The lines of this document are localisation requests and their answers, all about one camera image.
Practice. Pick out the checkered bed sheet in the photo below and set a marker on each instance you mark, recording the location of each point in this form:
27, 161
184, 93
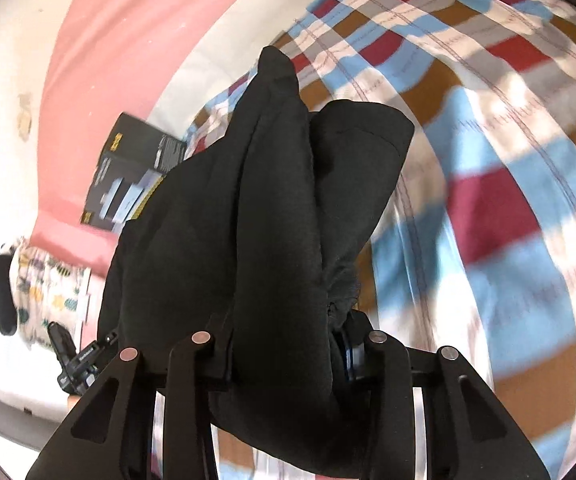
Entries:
493, 160

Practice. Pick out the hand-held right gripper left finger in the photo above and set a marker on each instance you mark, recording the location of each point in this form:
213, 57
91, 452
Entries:
193, 360

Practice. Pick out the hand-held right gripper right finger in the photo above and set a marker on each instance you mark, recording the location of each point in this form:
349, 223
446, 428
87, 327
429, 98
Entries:
350, 360

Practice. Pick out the pineapple print cloth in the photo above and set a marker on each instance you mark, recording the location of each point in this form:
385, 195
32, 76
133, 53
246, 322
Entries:
53, 290

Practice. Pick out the black jacket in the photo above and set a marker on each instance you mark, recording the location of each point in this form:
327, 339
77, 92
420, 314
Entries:
268, 240

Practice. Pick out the black appliance carton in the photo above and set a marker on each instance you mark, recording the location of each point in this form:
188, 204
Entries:
128, 175

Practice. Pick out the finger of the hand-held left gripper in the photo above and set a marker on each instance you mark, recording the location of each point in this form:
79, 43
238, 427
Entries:
62, 342

